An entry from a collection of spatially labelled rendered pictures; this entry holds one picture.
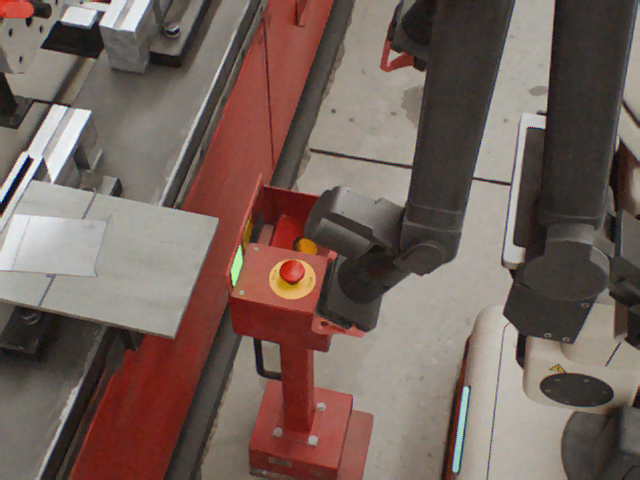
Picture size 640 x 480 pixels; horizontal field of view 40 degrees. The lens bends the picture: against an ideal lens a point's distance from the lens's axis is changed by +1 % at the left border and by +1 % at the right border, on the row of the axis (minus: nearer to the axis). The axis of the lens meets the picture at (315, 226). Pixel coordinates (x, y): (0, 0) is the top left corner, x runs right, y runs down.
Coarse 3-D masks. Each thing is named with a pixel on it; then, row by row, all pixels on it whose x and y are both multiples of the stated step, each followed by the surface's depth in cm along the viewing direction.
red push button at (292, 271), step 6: (282, 264) 134; (288, 264) 134; (294, 264) 134; (300, 264) 134; (282, 270) 134; (288, 270) 133; (294, 270) 133; (300, 270) 133; (282, 276) 133; (288, 276) 133; (294, 276) 133; (300, 276) 133; (288, 282) 135; (294, 282) 133
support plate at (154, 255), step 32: (32, 192) 118; (64, 192) 118; (128, 224) 115; (160, 224) 115; (192, 224) 115; (128, 256) 112; (160, 256) 112; (192, 256) 112; (0, 288) 109; (32, 288) 109; (64, 288) 109; (96, 288) 109; (128, 288) 109; (160, 288) 109; (192, 288) 110; (96, 320) 107; (128, 320) 107; (160, 320) 107
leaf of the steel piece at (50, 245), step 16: (32, 224) 115; (48, 224) 115; (64, 224) 115; (80, 224) 115; (96, 224) 115; (112, 224) 115; (32, 240) 113; (48, 240) 113; (64, 240) 113; (80, 240) 113; (96, 240) 113; (32, 256) 112; (48, 256) 112; (64, 256) 112; (80, 256) 112; (96, 256) 112; (32, 272) 111; (48, 272) 111; (64, 272) 111; (80, 272) 111; (96, 272) 109
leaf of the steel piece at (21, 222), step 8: (16, 216) 116; (24, 216) 116; (16, 224) 115; (24, 224) 115; (8, 232) 114; (16, 232) 114; (24, 232) 114; (8, 240) 113; (16, 240) 113; (8, 248) 113; (16, 248) 113; (0, 256) 112; (8, 256) 112; (0, 264) 111; (8, 264) 111
